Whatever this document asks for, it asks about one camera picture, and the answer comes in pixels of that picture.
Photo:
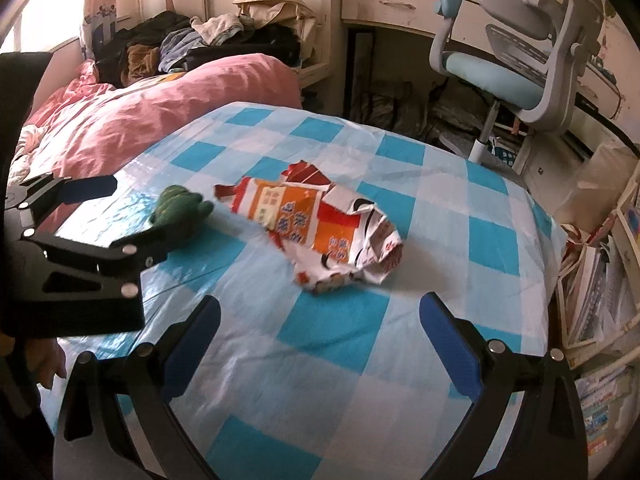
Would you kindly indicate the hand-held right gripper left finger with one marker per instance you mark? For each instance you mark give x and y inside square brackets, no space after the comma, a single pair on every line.
[192,347]

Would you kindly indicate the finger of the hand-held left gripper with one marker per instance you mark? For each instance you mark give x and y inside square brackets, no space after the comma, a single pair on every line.
[90,187]
[145,250]

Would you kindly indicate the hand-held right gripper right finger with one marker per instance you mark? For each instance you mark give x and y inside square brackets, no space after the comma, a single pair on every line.
[450,347]

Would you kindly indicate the orange white snack wrapper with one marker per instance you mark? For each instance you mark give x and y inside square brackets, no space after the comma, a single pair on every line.
[320,230]

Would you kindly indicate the person's left hand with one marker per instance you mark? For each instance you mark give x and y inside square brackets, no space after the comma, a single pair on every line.
[47,360]

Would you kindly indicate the cream crumpled blanket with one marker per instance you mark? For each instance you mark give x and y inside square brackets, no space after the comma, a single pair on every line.
[30,142]

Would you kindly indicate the window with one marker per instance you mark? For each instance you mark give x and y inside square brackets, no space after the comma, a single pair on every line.
[50,25]

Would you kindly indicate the pink duvet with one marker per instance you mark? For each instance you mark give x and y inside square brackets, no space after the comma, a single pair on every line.
[150,110]

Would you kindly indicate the blue checkered plastic tablecloth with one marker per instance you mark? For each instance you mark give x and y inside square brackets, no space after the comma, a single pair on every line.
[350,385]

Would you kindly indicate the pile of dark clothes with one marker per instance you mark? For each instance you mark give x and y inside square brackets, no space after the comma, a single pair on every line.
[150,35]

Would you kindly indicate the bookshelf with books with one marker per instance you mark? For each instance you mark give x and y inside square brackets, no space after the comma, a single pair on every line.
[600,285]

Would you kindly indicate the beige paper bag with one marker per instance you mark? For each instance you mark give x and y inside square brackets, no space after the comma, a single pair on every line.
[600,175]

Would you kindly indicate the grey plastic bag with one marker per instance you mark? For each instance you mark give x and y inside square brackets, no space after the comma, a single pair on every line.
[385,105]

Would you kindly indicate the beige fabric bag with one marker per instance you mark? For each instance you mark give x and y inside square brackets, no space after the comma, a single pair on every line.
[270,7]

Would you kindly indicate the blue white office chair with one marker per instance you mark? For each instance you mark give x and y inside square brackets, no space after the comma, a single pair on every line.
[500,75]

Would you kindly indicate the white desk with drawers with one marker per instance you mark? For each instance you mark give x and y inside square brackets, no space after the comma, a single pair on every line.
[390,5]

